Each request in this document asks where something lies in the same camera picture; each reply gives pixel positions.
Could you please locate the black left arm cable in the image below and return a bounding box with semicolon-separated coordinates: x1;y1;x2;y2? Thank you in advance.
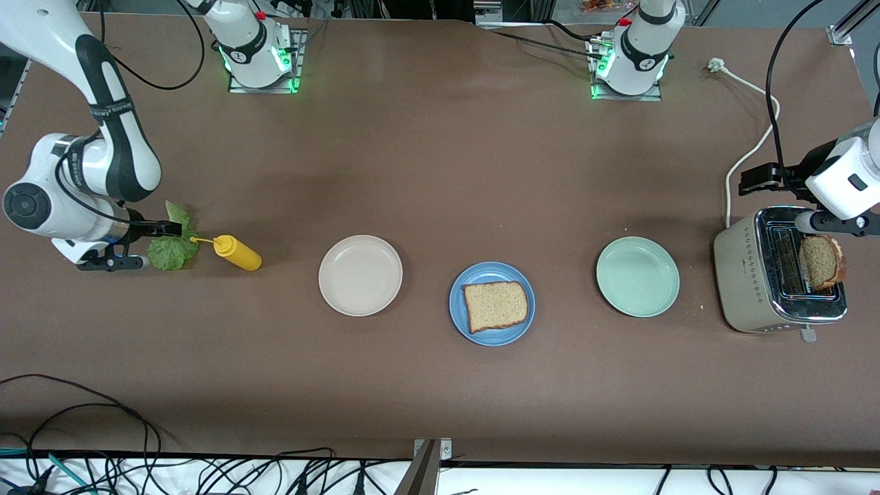
767;0;880;204

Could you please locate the small metal table bracket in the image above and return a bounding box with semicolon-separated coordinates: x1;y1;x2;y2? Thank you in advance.
412;438;453;460

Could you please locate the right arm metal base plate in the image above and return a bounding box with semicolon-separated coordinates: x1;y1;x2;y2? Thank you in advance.
227;29;308;94

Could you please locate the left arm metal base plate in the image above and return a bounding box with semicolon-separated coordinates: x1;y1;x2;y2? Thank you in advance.
586;38;664;102

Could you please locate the dark metal post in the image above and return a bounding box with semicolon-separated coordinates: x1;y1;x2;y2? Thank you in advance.
394;440;441;495

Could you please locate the yellow mustard squeeze bottle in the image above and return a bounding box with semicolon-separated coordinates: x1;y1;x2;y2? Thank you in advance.
190;234;263;272

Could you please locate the tangled black cable bundle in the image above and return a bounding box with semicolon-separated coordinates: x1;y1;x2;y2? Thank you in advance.
165;447;386;495

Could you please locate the brown bread slice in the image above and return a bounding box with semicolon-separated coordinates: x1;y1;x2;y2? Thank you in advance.
797;234;847;290
463;280;529;335

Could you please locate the mint green round plate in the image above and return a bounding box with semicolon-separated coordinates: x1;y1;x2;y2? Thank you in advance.
596;236;681;318

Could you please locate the aluminium frame profile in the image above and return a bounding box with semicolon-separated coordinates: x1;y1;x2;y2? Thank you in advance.
828;0;880;47

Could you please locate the blue round plate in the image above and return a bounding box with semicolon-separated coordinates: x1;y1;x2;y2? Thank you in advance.
449;261;536;347

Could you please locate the teal cable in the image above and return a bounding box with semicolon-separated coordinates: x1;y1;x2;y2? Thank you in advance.
0;448;94;495

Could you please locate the long looping black cable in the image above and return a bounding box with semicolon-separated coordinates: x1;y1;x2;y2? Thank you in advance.
0;374;164;495

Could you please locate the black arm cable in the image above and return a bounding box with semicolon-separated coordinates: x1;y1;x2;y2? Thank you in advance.
55;0;207;228
767;0;880;204

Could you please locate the beige chrome toaster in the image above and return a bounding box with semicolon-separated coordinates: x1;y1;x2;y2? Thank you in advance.
713;206;848;343

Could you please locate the white toaster power cord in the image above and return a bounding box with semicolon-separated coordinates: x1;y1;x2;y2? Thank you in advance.
708;58;781;229

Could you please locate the green lettuce leaf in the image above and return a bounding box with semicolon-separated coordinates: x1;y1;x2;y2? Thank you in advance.
146;200;201;272

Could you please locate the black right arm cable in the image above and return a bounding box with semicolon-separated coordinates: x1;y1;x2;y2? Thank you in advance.
55;0;207;228

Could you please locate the thin black table cable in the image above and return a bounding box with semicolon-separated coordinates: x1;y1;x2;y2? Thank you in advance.
478;21;609;61

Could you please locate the beige round plate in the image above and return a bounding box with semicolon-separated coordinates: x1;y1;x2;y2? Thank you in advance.
318;235;404;317

